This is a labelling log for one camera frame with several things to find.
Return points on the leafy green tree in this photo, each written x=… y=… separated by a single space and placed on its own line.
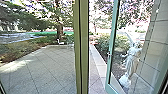
x=59 y=16

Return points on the white garden statue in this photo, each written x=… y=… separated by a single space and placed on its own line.
x=131 y=60

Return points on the metal outdoor chair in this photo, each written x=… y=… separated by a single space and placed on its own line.
x=62 y=41

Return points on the large green shrub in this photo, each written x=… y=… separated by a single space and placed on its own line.
x=115 y=43

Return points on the green framed glass door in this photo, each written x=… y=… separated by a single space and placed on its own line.
x=81 y=46
x=113 y=50

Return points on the grey outdoor pillar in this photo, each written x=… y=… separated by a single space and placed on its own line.
x=153 y=46

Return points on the low green hedge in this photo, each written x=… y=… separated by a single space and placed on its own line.
x=23 y=48

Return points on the green outdoor canopy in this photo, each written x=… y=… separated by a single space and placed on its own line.
x=50 y=33

